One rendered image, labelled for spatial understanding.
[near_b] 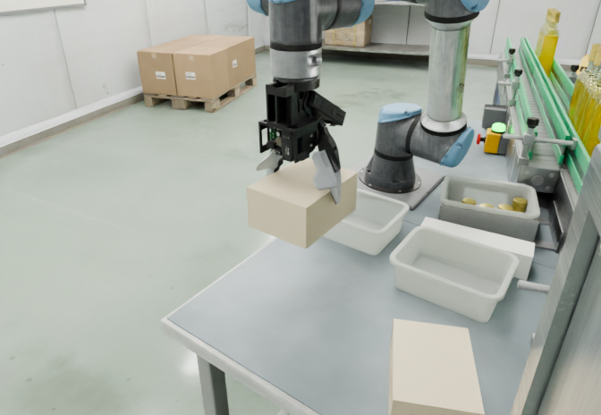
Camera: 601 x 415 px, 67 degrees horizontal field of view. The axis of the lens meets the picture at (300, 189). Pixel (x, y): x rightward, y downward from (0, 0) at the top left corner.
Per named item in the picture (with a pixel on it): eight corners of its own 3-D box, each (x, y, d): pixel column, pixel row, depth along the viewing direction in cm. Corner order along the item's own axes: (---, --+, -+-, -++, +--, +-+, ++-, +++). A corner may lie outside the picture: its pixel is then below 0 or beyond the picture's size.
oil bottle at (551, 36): (548, 79, 205) (564, 12, 192) (535, 78, 207) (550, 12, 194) (546, 76, 210) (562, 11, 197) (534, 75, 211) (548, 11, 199)
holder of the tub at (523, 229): (557, 254, 105) (566, 225, 102) (435, 232, 114) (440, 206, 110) (548, 219, 120) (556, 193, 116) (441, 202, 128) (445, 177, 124)
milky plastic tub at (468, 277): (491, 339, 83) (500, 302, 80) (381, 292, 95) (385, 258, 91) (513, 289, 96) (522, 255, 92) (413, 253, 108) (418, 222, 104)
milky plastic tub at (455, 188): (533, 249, 106) (542, 216, 102) (435, 231, 113) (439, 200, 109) (527, 214, 121) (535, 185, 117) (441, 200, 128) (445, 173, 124)
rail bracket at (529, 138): (569, 172, 114) (583, 124, 108) (497, 163, 119) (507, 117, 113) (567, 167, 116) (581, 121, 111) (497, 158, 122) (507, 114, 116)
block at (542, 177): (554, 195, 118) (561, 171, 114) (514, 190, 121) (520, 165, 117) (552, 190, 121) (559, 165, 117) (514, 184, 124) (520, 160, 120)
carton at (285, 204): (249, 225, 78) (246, 187, 74) (302, 191, 89) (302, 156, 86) (305, 249, 71) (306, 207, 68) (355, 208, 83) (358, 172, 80)
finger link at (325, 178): (320, 215, 71) (293, 163, 70) (340, 200, 75) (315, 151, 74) (334, 210, 68) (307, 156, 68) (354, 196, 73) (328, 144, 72)
